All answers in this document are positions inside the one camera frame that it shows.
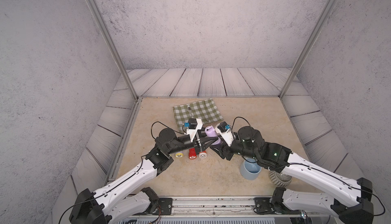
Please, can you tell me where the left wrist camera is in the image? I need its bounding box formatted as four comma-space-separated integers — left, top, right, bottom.
184, 118, 203, 142

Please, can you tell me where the red flashlight with logo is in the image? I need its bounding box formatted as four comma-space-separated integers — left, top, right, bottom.
199, 151, 208, 159

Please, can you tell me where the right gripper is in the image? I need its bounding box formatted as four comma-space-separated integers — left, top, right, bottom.
210, 133, 260, 162

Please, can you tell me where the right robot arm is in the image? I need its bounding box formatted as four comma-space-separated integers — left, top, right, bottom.
212, 122, 377, 224

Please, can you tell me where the blue mug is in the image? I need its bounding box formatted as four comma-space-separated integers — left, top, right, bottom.
240, 158, 262, 180

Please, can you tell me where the metal base rail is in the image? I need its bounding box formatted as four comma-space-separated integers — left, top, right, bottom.
122, 195, 346, 224

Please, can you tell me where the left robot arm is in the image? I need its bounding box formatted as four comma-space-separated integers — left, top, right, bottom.
67, 119, 220, 224

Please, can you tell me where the purple flashlight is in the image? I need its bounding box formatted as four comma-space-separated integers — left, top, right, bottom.
205, 126, 222, 145
175, 152, 184, 158

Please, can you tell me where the green checkered cloth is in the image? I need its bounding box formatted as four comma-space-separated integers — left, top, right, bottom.
173, 99, 224, 132

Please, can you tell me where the metal spoon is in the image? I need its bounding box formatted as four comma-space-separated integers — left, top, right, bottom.
187, 105, 193, 117

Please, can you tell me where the grey ribbed bowl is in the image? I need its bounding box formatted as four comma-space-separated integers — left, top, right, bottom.
269, 171, 292, 187

